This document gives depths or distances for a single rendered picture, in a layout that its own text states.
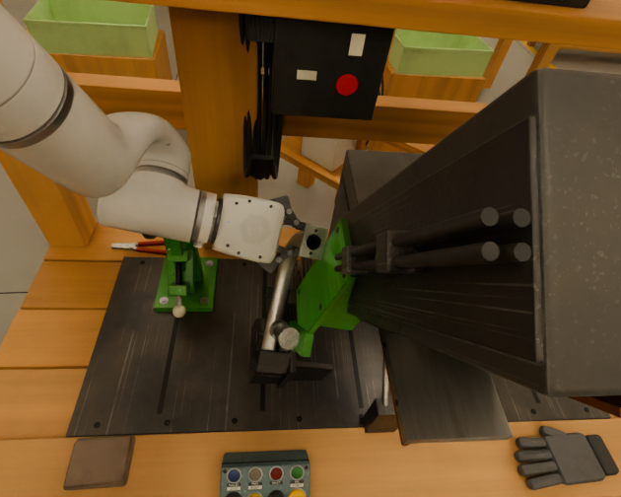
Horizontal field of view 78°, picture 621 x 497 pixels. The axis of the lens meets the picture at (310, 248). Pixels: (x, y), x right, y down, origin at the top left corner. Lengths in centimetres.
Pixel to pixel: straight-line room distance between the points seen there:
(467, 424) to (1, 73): 65
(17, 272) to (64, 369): 150
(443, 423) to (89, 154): 56
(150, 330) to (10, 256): 166
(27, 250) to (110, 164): 207
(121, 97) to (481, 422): 88
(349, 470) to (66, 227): 84
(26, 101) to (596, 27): 70
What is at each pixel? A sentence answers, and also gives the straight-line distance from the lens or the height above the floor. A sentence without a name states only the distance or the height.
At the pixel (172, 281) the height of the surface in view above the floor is 98.
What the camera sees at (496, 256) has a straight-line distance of 21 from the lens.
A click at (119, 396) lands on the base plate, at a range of 88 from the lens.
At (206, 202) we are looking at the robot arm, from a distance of 60.
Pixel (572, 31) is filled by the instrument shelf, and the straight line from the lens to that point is 73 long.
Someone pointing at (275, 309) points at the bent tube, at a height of 103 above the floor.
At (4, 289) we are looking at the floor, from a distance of 239.
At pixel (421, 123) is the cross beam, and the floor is 124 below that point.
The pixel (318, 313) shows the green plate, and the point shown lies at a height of 116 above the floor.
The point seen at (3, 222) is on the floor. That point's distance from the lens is 273.
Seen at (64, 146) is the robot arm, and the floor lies 147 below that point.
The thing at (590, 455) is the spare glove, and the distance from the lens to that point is 101.
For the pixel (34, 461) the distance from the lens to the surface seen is 90.
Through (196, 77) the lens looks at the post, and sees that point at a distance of 78.
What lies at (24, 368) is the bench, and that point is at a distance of 102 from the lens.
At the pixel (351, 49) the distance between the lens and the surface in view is 64.
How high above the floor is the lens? 169
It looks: 49 degrees down
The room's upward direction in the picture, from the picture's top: 9 degrees clockwise
